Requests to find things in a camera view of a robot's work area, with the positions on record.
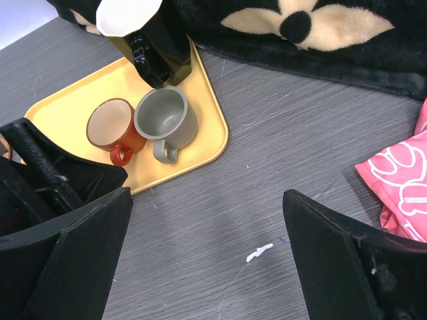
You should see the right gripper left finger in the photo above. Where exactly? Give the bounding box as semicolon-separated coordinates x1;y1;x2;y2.
1;118;133;319

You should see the red patterned bag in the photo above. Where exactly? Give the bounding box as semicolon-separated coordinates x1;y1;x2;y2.
355;103;426;243

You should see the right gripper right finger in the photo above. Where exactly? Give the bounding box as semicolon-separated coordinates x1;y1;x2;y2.
283;189;426;319

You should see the black cup cream inside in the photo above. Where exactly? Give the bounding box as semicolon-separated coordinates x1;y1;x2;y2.
95;1;191;89

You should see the black floral pillow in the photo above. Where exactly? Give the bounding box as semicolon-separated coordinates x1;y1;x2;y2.
46;0;427;101

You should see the small orange cup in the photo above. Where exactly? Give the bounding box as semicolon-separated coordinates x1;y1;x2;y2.
86;98;146;166

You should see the yellow tray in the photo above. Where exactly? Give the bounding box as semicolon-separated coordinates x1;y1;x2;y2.
26;46;229;193

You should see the small grey cup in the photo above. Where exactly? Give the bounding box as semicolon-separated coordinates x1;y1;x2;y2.
133;86;198;164

